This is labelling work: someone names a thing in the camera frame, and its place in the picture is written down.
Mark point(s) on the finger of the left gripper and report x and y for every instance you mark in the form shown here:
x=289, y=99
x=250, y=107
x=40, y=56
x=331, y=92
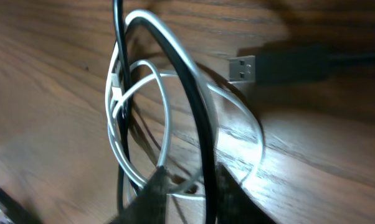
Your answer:
x=14, y=211

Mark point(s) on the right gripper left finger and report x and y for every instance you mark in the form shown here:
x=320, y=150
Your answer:
x=149, y=206

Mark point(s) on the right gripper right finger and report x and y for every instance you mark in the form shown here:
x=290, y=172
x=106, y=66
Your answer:
x=234, y=205

